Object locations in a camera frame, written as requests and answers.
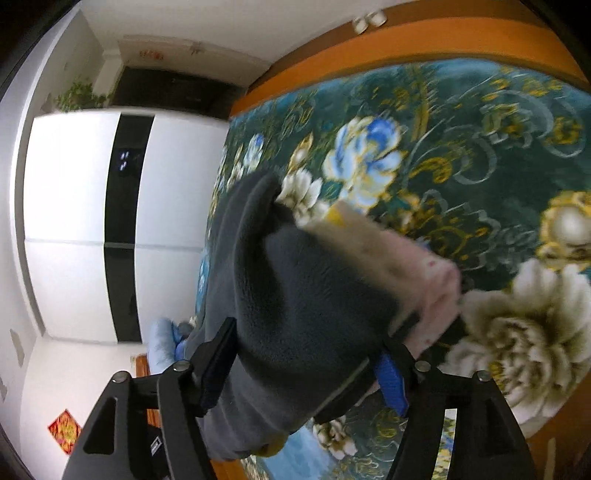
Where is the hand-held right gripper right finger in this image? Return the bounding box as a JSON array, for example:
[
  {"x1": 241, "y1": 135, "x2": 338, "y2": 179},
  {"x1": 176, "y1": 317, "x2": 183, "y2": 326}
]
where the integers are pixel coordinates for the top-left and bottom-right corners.
[{"x1": 375, "y1": 344, "x2": 539, "y2": 480}]

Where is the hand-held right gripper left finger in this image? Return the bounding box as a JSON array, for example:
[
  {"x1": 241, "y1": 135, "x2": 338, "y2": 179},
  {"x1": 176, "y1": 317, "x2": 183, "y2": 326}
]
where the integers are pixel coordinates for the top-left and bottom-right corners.
[{"x1": 60, "y1": 318, "x2": 239, "y2": 480}]

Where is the pink beige garment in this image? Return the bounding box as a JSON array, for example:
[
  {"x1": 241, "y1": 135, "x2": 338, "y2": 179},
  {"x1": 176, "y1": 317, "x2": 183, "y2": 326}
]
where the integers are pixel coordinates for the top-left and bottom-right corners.
[{"x1": 305, "y1": 203, "x2": 462, "y2": 361}]

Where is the folded grey quilt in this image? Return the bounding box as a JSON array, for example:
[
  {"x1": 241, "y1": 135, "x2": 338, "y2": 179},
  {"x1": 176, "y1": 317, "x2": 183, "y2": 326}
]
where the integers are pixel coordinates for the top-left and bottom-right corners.
[{"x1": 148, "y1": 318, "x2": 185, "y2": 374}]

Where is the white wardrobe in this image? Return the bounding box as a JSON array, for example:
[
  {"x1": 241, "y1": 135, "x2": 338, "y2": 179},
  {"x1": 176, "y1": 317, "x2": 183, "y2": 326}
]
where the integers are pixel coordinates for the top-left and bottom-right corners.
[{"x1": 21, "y1": 113, "x2": 232, "y2": 344}]

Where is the teal floral blanket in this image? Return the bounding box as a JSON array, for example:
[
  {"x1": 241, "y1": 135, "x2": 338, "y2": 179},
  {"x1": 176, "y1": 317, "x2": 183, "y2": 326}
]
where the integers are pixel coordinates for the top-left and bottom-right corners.
[{"x1": 194, "y1": 58, "x2": 591, "y2": 480}]

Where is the dark door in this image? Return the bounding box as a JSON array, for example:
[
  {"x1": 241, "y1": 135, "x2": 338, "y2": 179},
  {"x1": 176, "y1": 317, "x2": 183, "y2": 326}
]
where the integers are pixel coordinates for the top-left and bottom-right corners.
[{"x1": 111, "y1": 65, "x2": 245, "y2": 123}]

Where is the green potted plant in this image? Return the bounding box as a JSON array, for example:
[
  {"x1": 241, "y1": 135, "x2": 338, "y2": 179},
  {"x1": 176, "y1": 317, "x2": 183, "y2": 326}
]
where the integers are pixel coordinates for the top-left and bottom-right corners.
[{"x1": 55, "y1": 78, "x2": 116, "y2": 112}]

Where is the red diamond wall decoration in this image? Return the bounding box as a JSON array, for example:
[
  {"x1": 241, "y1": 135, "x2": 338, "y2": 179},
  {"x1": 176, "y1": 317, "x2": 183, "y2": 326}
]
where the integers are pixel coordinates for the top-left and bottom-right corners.
[{"x1": 47, "y1": 408, "x2": 83, "y2": 455}]

